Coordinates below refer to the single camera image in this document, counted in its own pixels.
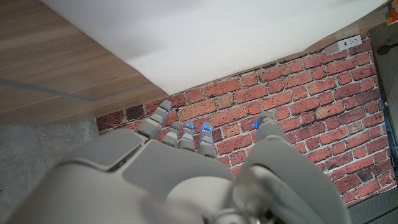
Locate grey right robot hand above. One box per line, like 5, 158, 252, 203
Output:
4, 100, 353, 224

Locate cream memory foam sheet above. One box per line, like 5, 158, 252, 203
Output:
40, 0, 389, 96

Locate multicolour puzzle cube toy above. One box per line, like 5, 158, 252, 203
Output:
384, 1, 398, 26

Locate red brick printed backdrop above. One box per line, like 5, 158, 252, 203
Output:
96, 30, 398, 206

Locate white power strip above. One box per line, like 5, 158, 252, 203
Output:
323, 34, 363, 56

